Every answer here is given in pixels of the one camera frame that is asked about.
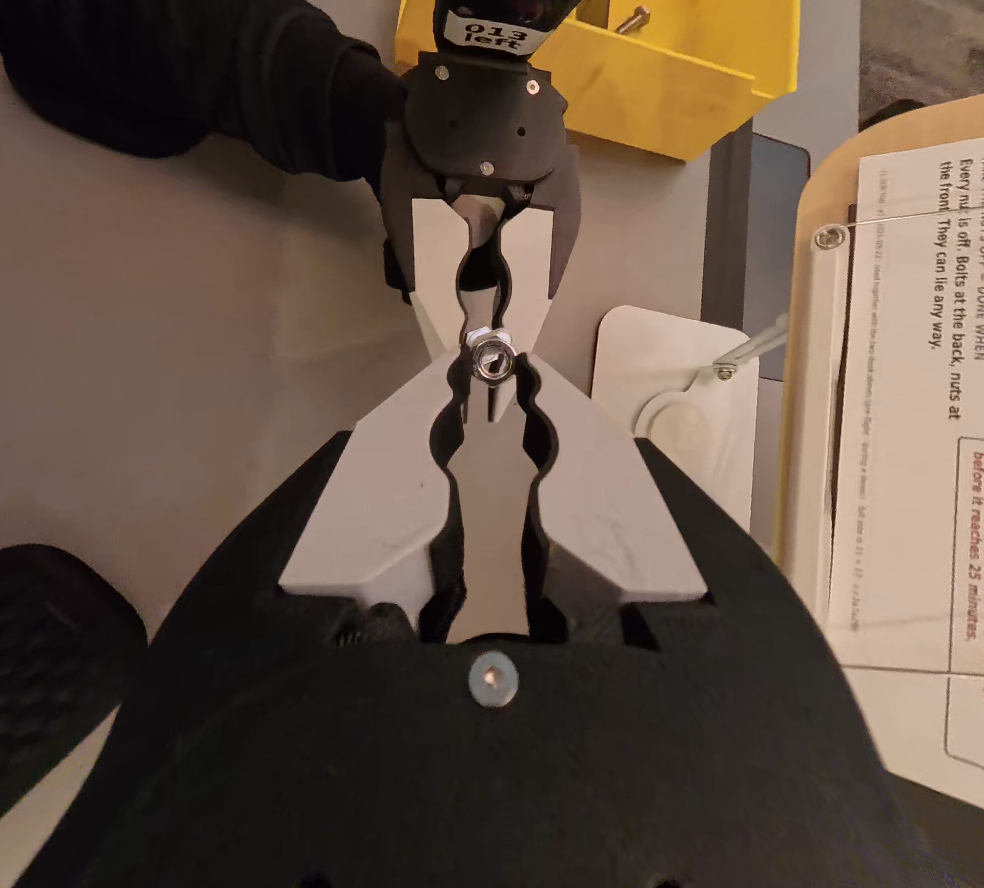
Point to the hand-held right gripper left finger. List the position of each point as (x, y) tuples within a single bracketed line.
[(377, 504)]

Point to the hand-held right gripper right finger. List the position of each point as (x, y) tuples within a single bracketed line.
[(615, 511)]

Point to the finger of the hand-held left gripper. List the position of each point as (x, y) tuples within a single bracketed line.
[(434, 258), (534, 265)]

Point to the silver hex nut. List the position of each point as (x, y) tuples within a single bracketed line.
[(480, 351)]

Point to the silver hex bolt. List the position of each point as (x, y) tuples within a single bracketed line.
[(492, 369), (632, 19)]

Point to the yellow plastic bin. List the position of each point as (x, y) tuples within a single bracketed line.
[(692, 81)]

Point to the person's left forearm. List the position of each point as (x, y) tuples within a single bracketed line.
[(154, 19)]

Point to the person's left hand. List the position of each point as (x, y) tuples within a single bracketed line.
[(361, 119)]

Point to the white stand with wooden board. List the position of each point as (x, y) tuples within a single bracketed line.
[(676, 342)]

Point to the printed instruction sheet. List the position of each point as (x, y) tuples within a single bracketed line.
[(907, 442)]

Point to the black dimpled wrist rest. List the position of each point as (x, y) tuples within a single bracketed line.
[(61, 657)]

